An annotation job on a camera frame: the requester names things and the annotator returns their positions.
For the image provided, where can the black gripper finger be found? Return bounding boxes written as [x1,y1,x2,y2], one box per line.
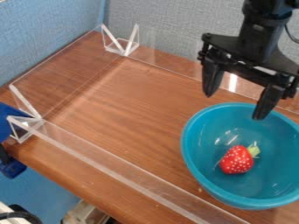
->
[252,84,285,120]
[201,57,224,97]

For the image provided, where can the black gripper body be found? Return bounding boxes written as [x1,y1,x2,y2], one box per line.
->
[199,18,299,99]

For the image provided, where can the red toy strawberry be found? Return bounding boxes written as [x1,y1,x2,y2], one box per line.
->
[219,144,260,174]

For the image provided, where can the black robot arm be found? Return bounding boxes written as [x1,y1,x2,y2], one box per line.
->
[199,0,299,120]

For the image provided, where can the blue plastic bowl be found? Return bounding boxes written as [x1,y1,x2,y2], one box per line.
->
[180,102,299,210]

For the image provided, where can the white object under table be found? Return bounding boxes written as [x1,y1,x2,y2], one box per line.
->
[61,200,109,224]

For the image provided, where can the blue table clamp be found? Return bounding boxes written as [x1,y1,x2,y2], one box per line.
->
[0,102,29,179]

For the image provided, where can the white black object bottom left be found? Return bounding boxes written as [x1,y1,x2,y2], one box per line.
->
[0,201,42,224]

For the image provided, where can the clear acrylic back wall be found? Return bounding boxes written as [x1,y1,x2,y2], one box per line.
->
[100,24,299,115]

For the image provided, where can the clear acrylic wall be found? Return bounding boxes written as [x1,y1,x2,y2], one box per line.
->
[100,24,299,115]
[9,26,117,117]
[6,115,249,224]

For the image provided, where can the clear acrylic left wall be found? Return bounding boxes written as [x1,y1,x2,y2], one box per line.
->
[9,26,117,117]

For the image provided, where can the clear acrylic front wall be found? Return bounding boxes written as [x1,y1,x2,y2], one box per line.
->
[6,115,249,224]

